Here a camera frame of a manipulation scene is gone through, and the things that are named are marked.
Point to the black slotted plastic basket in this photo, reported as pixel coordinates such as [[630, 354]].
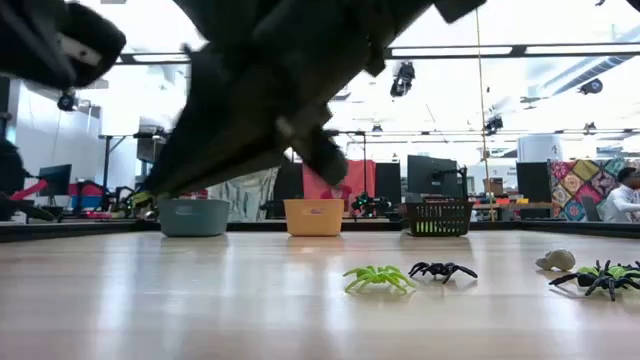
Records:
[[437, 207]]

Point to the large black computer monitor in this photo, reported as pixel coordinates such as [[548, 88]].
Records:
[[432, 175]]

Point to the black hanging camera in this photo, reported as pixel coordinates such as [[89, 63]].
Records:
[[494, 124], [592, 86], [67, 102], [402, 80]]

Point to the red cloth backdrop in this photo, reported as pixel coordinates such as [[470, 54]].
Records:
[[362, 175]]

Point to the person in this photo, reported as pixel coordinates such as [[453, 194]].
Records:
[[622, 202], [337, 192]]

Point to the yellow plastic bin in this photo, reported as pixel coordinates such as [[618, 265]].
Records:
[[314, 225]]

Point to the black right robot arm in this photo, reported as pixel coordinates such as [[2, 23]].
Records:
[[410, 20]]

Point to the brown cardboard box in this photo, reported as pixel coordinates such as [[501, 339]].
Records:
[[495, 186]]

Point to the thin vertical pole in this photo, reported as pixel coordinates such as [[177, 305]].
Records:
[[482, 100]]

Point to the white round column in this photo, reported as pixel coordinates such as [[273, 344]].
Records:
[[540, 147]]

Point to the black overhead light bar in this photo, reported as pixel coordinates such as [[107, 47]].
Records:
[[450, 51]]

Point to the small black computer monitor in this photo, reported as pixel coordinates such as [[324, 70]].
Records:
[[54, 180]]

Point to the colourful patchwork quilt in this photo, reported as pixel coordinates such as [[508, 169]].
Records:
[[585, 190]]

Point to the grey round ceiling duct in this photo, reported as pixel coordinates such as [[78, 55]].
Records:
[[585, 72]]

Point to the red object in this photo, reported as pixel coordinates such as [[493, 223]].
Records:
[[30, 191]]

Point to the black plastic toy spider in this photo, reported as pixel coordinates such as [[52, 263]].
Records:
[[631, 268], [440, 270], [600, 282]]

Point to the black upright panel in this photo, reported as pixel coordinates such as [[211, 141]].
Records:
[[532, 181]]

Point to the white green patterned cloth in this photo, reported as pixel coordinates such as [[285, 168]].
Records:
[[245, 195]]

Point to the teal plastic bin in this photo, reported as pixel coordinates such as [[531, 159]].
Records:
[[195, 217]]

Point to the black background robot arm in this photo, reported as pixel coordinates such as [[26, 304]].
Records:
[[367, 205]]

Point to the white plastic toy skull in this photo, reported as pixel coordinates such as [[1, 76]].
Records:
[[556, 260]]

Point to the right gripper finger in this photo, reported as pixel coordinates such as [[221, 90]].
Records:
[[215, 150]]

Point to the green plastic toy spider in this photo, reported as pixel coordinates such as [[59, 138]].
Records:
[[618, 273], [377, 276]]

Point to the black backdrop panel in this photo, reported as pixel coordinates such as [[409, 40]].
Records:
[[289, 187], [387, 182]]

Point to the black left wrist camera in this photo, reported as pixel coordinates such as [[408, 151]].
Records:
[[95, 45]]

